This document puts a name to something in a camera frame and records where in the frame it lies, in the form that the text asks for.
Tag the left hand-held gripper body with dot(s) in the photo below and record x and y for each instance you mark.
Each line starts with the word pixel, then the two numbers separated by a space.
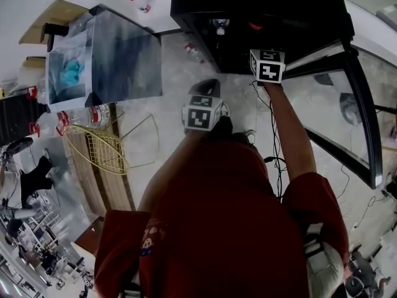
pixel 198 116

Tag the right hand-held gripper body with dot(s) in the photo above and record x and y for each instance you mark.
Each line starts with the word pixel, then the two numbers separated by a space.
pixel 268 70

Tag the black metal bracket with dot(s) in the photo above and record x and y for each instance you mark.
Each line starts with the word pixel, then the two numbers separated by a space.
pixel 56 31

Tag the dark metal cabinet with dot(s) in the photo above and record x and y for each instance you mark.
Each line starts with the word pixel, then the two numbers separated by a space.
pixel 15 120

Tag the teal cloth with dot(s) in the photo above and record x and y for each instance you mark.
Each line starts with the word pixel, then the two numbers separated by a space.
pixel 73 71

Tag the clear plastic water bottle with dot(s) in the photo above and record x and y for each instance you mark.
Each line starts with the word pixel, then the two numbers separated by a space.
pixel 221 26

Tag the person's red shirt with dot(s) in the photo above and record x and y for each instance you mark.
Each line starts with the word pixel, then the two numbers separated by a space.
pixel 217 228

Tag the person's white right shoe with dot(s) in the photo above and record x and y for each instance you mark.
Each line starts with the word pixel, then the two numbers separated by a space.
pixel 251 135

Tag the small bottle red label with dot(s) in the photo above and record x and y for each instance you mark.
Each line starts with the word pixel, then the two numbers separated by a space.
pixel 193 52

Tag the person's black trousers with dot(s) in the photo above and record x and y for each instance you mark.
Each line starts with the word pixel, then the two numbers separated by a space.
pixel 226 126

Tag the person's right forearm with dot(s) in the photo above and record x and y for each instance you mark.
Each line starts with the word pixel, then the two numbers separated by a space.
pixel 288 129

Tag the grey white backpack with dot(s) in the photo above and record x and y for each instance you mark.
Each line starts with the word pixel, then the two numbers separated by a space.
pixel 322 259

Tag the person's left forearm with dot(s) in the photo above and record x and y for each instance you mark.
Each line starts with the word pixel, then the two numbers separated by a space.
pixel 173 166

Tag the striped wooden platform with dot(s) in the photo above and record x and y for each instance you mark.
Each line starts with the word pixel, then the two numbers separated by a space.
pixel 102 185

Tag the large clear water jug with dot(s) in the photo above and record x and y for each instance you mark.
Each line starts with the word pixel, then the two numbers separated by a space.
pixel 93 115
pixel 49 124

